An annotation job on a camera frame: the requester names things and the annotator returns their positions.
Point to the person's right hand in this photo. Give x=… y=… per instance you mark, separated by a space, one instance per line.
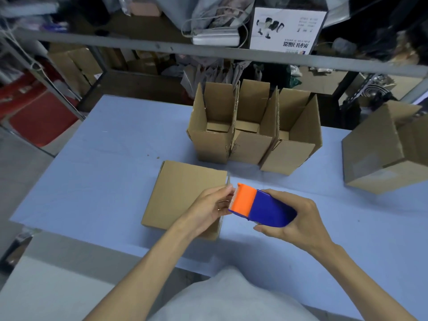
x=307 y=227

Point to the person's left hand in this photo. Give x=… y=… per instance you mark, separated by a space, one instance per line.
x=204 y=210

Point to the orange blue tape dispenser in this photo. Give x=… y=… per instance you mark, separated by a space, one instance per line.
x=267 y=208

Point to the plain brown cardboard box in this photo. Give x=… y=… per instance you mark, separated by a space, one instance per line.
x=371 y=147

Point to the large brown storage cardboard box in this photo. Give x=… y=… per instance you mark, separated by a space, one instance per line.
x=73 y=70

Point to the person's left forearm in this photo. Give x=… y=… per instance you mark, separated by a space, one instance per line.
x=140 y=277

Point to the person's right forearm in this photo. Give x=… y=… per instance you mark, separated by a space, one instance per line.
x=364 y=284

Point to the person's white shirt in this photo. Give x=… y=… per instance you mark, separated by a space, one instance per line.
x=234 y=297

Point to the bundle of grey paper bags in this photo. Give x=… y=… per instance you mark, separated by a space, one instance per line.
x=207 y=75

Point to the dark green bag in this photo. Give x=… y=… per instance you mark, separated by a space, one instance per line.
x=277 y=75

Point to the silver reflective roll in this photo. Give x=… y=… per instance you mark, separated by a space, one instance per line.
x=379 y=86

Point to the white glossy cabinet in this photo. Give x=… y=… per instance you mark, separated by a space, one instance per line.
x=60 y=287

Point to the white power strip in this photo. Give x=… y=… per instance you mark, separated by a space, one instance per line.
x=215 y=38

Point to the grey metal shelving rack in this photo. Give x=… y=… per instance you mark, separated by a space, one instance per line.
x=133 y=45

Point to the white black printed box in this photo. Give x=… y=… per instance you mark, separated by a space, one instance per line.
x=287 y=30

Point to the pile of grey plastic mailers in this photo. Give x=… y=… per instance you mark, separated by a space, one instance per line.
x=207 y=8

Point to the white perforated rack post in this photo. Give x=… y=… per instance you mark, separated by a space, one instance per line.
x=422 y=96

